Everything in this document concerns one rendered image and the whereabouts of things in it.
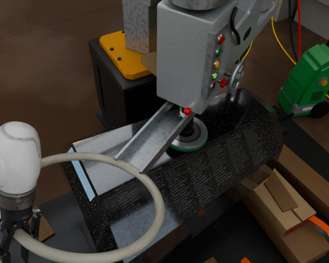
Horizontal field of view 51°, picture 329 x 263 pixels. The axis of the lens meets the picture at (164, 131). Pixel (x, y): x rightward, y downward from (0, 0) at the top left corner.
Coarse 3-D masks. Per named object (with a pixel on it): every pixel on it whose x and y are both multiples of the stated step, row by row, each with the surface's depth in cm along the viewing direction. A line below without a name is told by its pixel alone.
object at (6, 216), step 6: (6, 210) 83; (24, 210) 84; (30, 210) 87; (6, 216) 84; (12, 216) 84; (18, 216) 84; (24, 216) 85; (30, 216) 91; (6, 222) 86; (12, 222) 87; (18, 222) 89; (6, 228) 87; (18, 228) 90
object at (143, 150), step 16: (160, 112) 143; (192, 112) 144; (144, 128) 136; (160, 128) 142; (176, 128) 136; (128, 144) 130; (144, 144) 136; (160, 144) 136; (128, 160) 130; (144, 160) 130
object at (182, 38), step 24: (168, 0) 118; (168, 24) 119; (192, 24) 113; (216, 24) 111; (168, 48) 126; (192, 48) 120; (168, 72) 134; (192, 72) 127; (168, 96) 143; (192, 96) 135
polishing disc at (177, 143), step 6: (198, 120) 172; (198, 126) 169; (204, 126) 169; (198, 132) 167; (204, 132) 167; (180, 138) 164; (186, 138) 164; (192, 138) 164; (198, 138) 164; (204, 138) 164; (174, 144) 161; (180, 144) 161; (186, 144) 162; (192, 144) 162; (198, 144) 162
